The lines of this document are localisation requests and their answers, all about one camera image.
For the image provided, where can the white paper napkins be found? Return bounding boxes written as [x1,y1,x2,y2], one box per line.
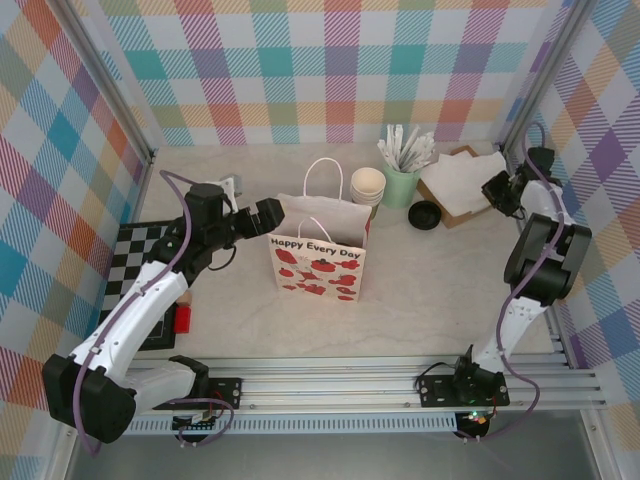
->
[422,151,507,214]

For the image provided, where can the white red-flower paper bag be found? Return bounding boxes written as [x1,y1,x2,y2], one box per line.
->
[266,157,375,305]

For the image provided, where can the brown cardboard box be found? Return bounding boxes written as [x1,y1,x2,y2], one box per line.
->
[416,144,501,230]

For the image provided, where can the black white checkerboard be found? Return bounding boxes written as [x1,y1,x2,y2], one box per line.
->
[97,222,179,351]

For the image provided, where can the black cup lid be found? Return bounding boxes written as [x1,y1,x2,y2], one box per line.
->
[407,199,443,231]

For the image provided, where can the stack of paper cups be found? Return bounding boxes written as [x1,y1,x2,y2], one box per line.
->
[349,167,388,221]

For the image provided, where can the mint green straw holder cup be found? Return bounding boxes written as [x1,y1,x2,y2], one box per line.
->
[382,159,424,209]

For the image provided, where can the small circuit board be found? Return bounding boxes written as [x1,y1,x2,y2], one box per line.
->
[172,412,224,434]

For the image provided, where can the circuit board with lights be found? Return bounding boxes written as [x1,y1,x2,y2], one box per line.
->
[457,409,494,437]

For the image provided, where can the grey metal panel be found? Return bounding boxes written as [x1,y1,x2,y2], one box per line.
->
[49,433,601,480]

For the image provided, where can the aluminium frame post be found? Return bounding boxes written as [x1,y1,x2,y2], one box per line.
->
[58,0,156,166]
[501,0,594,151]

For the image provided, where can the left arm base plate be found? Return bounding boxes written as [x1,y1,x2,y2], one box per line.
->
[189,375,245,412]

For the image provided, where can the wide grooved aluminium rail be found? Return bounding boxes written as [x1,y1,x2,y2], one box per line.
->
[55,355,610,415]

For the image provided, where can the white slotted cable duct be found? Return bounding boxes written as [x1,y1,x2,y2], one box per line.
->
[77,417,459,435]

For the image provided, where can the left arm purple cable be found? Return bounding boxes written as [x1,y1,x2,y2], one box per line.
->
[72,169,236,457]

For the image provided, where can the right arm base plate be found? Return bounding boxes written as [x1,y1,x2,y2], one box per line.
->
[418,373,511,409]

